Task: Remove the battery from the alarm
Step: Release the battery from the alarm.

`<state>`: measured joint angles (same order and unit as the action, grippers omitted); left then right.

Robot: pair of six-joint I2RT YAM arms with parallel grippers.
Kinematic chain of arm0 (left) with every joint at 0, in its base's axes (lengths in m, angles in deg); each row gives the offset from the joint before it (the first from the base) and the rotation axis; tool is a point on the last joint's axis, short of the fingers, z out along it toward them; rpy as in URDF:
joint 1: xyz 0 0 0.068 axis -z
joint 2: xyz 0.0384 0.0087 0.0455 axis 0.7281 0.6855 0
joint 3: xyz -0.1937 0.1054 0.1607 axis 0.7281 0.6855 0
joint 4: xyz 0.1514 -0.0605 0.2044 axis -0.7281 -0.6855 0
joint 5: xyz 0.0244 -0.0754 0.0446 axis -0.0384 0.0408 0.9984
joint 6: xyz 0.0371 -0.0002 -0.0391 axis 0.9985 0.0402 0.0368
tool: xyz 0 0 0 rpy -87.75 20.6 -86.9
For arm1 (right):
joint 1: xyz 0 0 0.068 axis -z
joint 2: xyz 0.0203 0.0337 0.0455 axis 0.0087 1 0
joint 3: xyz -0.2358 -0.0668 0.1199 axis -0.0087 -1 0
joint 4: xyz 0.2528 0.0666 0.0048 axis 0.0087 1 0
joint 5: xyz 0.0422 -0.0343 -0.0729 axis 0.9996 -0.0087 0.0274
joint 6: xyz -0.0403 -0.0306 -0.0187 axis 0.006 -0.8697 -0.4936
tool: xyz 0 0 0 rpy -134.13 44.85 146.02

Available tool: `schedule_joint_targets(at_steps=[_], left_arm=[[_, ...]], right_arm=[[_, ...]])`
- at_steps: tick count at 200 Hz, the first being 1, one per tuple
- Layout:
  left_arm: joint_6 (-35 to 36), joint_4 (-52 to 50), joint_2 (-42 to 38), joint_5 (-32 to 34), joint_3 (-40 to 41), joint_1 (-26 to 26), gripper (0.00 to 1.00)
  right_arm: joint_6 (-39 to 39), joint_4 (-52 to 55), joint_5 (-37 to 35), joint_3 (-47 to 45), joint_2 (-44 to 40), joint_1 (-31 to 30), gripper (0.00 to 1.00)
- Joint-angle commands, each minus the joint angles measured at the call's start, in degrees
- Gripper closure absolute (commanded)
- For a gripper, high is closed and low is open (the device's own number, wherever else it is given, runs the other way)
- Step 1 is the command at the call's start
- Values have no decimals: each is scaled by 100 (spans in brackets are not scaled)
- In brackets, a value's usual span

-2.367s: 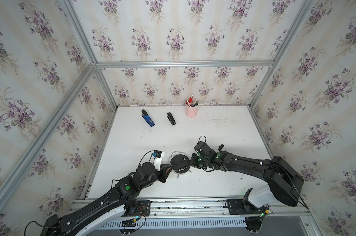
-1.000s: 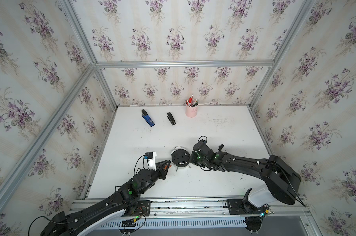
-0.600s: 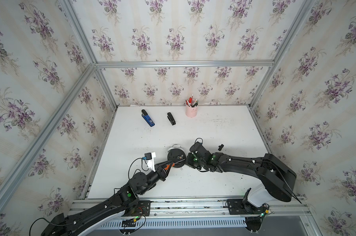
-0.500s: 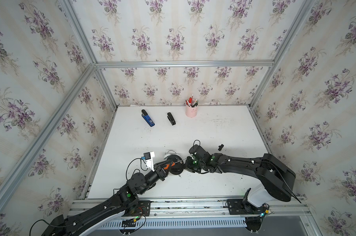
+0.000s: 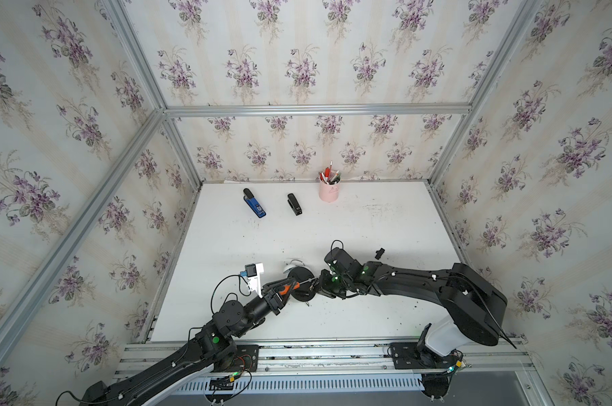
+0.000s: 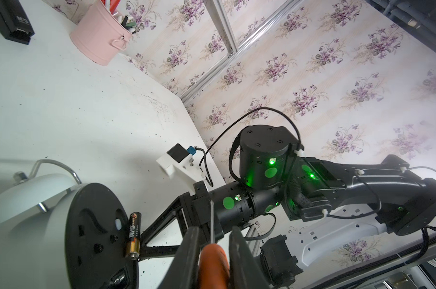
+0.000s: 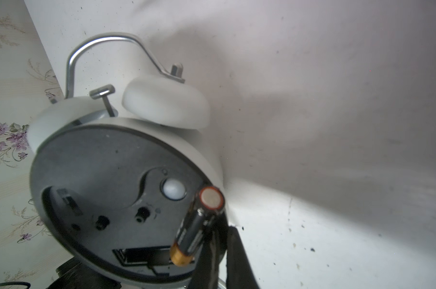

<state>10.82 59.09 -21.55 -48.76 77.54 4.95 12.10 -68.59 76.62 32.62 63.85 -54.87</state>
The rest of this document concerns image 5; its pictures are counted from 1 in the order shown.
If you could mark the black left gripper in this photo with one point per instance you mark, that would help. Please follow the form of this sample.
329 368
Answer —
274 304

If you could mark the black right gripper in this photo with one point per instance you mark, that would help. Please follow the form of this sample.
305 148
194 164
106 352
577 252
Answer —
322 276

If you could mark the white twin-bell alarm clock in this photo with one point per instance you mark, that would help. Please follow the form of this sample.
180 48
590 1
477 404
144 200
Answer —
303 275

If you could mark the orange handled screwdriver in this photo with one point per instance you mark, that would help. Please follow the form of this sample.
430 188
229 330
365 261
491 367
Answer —
302 291

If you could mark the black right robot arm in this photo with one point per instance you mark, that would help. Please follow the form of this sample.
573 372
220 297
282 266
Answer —
475 308

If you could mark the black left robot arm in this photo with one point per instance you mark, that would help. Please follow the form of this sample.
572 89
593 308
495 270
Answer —
206 347

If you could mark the blue black stapler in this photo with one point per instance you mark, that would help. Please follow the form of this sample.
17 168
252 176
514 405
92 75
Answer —
253 203

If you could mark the pink pen cup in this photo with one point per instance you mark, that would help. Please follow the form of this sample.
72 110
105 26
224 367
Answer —
329 190

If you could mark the red pen in cup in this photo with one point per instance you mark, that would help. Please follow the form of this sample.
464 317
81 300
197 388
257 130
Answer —
327 173

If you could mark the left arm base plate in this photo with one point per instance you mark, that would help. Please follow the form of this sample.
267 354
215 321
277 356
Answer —
235 358

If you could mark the aluminium front rail frame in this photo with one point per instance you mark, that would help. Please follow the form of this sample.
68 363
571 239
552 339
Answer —
280 358

